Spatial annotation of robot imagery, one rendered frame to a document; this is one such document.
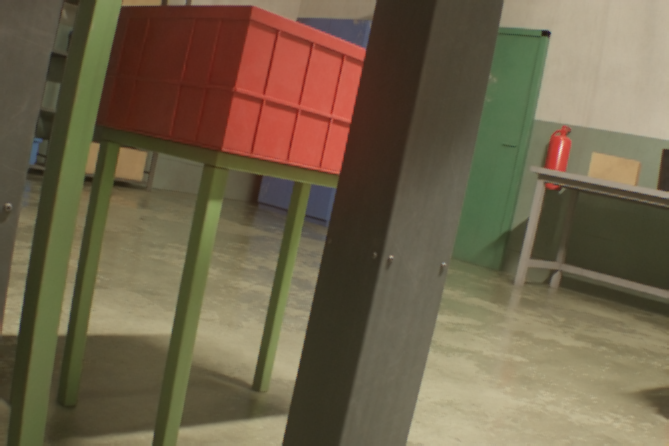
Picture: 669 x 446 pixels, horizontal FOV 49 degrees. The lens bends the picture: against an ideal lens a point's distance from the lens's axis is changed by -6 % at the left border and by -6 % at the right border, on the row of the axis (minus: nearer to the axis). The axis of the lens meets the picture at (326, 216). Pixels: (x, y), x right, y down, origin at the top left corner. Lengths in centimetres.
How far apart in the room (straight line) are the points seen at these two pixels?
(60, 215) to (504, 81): 595
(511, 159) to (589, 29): 127
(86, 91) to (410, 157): 43
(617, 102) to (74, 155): 559
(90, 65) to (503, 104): 587
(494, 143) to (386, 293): 581
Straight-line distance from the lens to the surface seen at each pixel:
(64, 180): 106
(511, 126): 668
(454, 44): 98
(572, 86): 655
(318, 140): 129
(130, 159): 701
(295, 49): 123
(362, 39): 726
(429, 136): 95
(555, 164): 626
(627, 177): 575
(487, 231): 666
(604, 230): 624
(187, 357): 125
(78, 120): 106
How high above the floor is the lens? 55
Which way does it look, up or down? 4 degrees down
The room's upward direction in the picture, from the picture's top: 12 degrees clockwise
